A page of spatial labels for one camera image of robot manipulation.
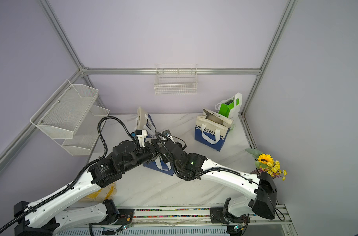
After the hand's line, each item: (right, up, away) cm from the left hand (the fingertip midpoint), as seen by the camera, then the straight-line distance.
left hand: (165, 146), depth 64 cm
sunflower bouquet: (+46, -8, +2) cm, 47 cm away
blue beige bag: (-17, +12, +26) cm, 33 cm away
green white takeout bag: (+36, +20, +22) cm, 47 cm away
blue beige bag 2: (-5, -12, +14) cm, 19 cm away
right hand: (0, -2, +10) cm, 10 cm away
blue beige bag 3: (+25, +7, +22) cm, 34 cm away
